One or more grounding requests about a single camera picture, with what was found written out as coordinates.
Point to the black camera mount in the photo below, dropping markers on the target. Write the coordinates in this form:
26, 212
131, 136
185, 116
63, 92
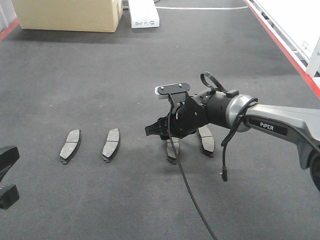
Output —
177, 91

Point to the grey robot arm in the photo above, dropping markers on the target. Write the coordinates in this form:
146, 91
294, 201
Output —
239, 113

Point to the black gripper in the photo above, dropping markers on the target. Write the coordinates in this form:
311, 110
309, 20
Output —
190, 116

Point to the white aluminium side frame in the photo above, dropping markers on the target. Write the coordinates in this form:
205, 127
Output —
299, 21

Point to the white long box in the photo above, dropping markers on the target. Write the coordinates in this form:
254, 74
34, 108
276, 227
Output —
143, 14

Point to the cardboard box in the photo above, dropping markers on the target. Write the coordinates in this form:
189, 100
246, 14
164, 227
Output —
69, 15

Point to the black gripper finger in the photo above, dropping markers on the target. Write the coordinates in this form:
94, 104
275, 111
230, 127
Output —
8, 196
8, 157

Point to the grey brake pad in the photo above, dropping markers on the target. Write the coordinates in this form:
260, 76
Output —
112, 144
207, 142
171, 157
70, 146

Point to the dark conveyor belt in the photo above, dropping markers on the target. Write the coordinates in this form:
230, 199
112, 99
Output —
54, 82

